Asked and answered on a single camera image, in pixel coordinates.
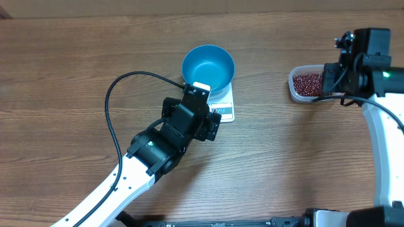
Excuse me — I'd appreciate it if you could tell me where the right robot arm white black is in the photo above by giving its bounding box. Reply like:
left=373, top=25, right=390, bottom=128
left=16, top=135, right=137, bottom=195
left=319, top=28, right=403, bottom=226

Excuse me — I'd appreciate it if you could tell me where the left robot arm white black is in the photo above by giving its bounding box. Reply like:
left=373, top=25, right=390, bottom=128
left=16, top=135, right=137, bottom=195
left=55, top=82, right=221, bottom=226

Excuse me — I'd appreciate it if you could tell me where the white digital kitchen scale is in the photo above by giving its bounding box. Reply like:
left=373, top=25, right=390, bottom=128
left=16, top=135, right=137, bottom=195
left=208, top=84, right=235, bottom=123

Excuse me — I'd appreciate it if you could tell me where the blue metal bowl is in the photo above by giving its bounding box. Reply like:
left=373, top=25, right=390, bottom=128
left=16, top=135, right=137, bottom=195
left=182, top=45, right=235, bottom=94

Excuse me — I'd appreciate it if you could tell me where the pile of red beans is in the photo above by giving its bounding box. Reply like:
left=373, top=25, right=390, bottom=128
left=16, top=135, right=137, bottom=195
left=292, top=73, right=326, bottom=96

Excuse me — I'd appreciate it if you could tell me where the clear plastic container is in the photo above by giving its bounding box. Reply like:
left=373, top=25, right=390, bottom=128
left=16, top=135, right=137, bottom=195
left=287, top=64, right=345, bottom=103

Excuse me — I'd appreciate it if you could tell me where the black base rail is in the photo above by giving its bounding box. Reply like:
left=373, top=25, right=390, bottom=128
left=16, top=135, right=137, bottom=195
left=110, top=207, right=403, bottom=227

